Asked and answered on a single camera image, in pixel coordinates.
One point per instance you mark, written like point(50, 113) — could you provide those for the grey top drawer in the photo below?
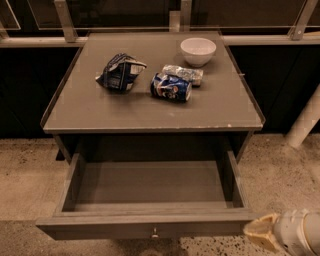
point(182, 195)

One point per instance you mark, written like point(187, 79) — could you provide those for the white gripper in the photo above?
point(289, 232)

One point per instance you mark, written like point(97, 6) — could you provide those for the metal railing frame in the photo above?
point(53, 23)

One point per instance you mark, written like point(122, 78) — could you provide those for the grey wooden drawer cabinet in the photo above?
point(223, 102)

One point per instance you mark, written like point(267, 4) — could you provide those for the brass top drawer knob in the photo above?
point(154, 234)

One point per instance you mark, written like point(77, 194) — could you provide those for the silver foil snack packet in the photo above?
point(194, 76)

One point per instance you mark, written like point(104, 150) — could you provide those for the crushed blue pepsi can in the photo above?
point(170, 87)

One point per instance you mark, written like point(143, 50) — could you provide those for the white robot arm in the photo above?
point(307, 119)

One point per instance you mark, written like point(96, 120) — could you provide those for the white ceramic bowl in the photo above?
point(197, 51)

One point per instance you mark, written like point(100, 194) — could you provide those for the dark blue chip bag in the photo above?
point(120, 72)

